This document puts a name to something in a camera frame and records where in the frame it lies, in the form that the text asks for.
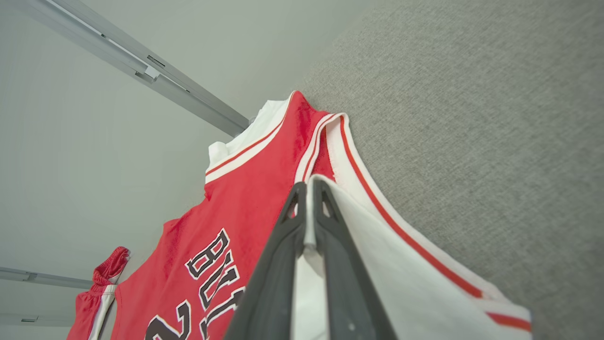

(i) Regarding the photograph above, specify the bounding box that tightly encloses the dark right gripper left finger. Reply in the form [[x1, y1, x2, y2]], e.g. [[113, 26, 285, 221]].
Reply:
[[224, 182, 307, 340]]

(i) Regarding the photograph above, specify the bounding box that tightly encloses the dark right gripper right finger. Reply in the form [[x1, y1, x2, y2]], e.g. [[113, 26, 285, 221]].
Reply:
[[313, 178, 397, 340]]

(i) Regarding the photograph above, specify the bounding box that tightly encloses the red white number 23 jersey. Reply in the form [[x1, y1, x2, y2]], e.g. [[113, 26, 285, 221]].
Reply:
[[111, 90, 534, 340]]

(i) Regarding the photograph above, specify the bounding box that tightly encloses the red shorts white hem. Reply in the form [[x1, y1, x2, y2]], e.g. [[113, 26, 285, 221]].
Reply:
[[66, 246, 130, 340]]

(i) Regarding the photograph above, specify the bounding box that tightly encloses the grey metal partition post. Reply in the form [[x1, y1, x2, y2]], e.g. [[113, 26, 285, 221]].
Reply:
[[24, 0, 239, 137], [71, 0, 251, 128]]

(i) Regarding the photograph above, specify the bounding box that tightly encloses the grey metal wall rail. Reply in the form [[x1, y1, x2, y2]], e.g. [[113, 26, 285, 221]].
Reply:
[[0, 313, 76, 328]]

